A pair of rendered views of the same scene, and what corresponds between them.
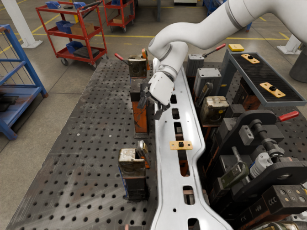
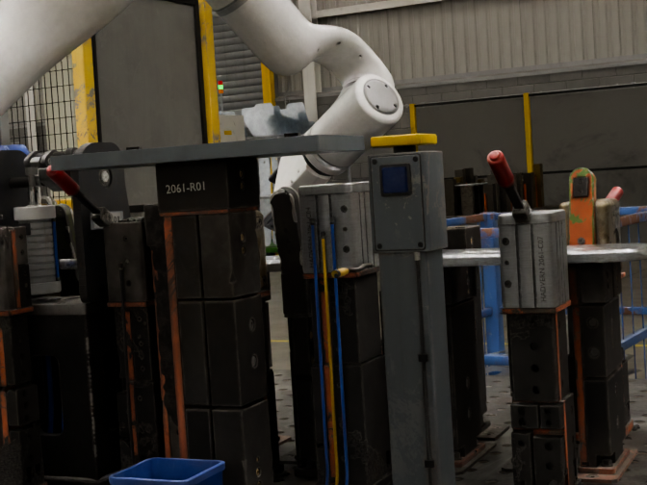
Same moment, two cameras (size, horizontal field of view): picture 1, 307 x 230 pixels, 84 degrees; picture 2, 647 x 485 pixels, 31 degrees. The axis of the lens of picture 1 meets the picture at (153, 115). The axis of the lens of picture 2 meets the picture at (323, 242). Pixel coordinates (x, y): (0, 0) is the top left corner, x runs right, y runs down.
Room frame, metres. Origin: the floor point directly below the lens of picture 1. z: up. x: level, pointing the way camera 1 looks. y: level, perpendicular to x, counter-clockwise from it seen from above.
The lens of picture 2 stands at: (1.35, -1.67, 1.11)
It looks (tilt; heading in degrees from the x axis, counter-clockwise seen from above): 3 degrees down; 116
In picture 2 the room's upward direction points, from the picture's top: 4 degrees counter-clockwise
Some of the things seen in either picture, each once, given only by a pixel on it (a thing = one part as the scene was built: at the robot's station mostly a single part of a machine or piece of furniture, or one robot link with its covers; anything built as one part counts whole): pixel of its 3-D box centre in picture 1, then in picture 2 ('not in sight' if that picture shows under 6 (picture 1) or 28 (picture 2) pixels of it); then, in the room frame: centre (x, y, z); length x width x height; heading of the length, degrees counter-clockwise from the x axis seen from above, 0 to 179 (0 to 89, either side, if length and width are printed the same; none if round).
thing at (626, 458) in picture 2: not in sight; (599, 361); (0.99, -0.09, 0.84); 0.18 x 0.06 x 0.29; 91
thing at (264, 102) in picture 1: (260, 74); (205, 153); (0.60, -0.43, 1.16); 0.37 x 0.14 x 0.02; 1
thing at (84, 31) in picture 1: (78, 36); not in sight; (2.84, 1.22, 0.49); 0.81 x 0.47 x 0.97; 71
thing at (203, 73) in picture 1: (200, 105); (346, 336); (0.70, -0.26, 0.90); 0.13 x 0.10 x 0.41; 91
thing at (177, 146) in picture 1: (181, 144); not in sight; (0.36, -0.10, 1.01); 0.08 x 0.04 x 0.01; 91
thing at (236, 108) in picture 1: (222, 139); (177, 344); (0.46, -0.31, 0.90); 0.05 x 0.05 x 0.40; 1
